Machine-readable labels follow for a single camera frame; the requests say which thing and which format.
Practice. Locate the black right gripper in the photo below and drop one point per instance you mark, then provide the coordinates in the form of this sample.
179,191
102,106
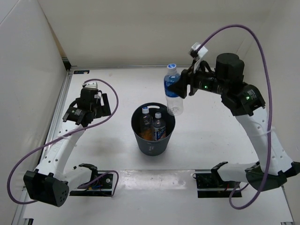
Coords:
181,87

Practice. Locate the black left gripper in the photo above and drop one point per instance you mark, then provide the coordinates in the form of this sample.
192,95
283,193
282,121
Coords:
103,110

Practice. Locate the clear bottle blue label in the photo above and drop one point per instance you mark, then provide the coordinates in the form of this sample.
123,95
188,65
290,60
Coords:
174,101

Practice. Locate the clear bottle white red label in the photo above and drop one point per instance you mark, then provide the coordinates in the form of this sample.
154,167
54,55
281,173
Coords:
159,127

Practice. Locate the clear unlabelled plastic bottle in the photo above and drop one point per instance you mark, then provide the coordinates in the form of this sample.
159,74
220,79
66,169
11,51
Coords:
146,120

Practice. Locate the orange juice bottle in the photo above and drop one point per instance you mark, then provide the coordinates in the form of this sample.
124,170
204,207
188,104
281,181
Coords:
147,135

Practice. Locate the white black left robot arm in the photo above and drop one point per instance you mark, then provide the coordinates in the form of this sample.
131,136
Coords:
49,182

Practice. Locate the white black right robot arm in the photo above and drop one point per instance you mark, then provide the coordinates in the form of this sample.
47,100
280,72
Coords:
248,107

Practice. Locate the dark grey plastic bin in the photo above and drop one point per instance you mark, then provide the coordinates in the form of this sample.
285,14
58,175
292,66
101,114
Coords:
153,148

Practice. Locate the dark logo sticker left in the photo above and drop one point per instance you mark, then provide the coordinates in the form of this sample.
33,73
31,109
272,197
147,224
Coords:
81,72

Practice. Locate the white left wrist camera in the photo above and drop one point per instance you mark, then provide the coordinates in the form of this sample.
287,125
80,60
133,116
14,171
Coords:
90,85

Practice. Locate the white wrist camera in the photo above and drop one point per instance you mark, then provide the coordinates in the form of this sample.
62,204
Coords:
197,54
90,85

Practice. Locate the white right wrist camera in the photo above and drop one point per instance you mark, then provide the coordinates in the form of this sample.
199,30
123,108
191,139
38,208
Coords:
197,54

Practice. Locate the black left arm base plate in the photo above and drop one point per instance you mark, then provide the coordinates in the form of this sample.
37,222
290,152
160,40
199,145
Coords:
104,186

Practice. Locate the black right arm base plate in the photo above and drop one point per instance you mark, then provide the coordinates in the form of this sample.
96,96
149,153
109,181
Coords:
207,187

